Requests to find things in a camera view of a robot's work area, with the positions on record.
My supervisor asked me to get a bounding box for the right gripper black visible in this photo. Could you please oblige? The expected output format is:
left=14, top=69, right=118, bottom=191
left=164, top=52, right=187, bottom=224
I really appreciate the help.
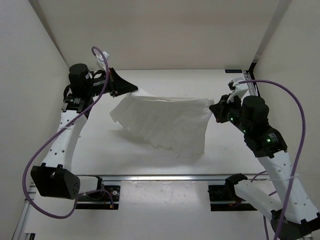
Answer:
left=210, top=93, right=251, bottom=133

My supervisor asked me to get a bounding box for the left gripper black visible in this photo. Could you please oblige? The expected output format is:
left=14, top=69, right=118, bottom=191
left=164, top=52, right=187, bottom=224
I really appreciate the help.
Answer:
left=84, top=67, right=137, bottom=98

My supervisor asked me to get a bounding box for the white pleated skirt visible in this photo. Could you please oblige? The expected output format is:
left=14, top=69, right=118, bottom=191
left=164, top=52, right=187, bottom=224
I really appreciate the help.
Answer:
left=109, top=89, right=214, bottom=158

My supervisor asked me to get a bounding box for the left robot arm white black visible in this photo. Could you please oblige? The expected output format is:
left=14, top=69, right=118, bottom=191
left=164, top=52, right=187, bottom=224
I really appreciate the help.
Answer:
left=30, top=63, right=138, bottom=200

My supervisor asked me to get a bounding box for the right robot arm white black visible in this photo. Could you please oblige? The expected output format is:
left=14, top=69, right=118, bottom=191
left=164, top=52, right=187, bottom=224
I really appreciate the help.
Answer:
left=209, top=95, right=320, bottom=240

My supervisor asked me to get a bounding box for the right blue corner label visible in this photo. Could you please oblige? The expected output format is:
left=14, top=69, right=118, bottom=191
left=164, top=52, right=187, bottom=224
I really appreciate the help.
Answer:
left=224, top=69, right=243, bottom=74

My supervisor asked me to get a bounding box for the white front cover board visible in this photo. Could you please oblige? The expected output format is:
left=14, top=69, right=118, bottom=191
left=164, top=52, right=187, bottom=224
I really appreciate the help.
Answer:
left=25, top=181, right=265, bottom=239

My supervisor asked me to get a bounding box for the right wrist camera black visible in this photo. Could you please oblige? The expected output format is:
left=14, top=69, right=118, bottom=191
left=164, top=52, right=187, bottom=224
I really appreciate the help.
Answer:
left=227, top=77, right=249, bottom=103

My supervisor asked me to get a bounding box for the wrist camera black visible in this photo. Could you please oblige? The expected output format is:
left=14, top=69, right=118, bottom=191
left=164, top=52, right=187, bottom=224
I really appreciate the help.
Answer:
left=95, top=51, right=110, bottom=72
left=227, top=77, right=249, bottom=103

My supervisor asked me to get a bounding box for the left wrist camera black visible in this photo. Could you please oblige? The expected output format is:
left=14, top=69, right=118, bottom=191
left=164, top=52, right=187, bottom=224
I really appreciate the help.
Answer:
left=95, top=51, right=110, bottom=72

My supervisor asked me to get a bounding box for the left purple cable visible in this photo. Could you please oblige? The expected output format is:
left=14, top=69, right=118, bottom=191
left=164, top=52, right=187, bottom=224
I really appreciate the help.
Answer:
left=21, top=45, right=111, bottom=218

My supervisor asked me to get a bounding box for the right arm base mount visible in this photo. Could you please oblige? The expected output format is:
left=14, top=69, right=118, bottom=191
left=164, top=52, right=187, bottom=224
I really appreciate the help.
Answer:
left=207, top=173, right=255, bottom=212

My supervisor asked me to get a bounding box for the front aluminium rail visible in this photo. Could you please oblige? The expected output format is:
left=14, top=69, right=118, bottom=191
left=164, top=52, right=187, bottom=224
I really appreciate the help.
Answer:
left=100, top=174, right=230, bottom=182

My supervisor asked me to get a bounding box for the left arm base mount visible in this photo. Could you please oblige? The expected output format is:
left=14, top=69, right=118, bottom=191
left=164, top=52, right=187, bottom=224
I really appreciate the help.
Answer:
left=76, top=181, right=121, bottom=211

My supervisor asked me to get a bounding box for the left aluminium frame rail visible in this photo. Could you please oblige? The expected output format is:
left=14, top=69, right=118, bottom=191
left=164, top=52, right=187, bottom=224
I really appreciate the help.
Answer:
left=11, top=198, right=36, bottom=240

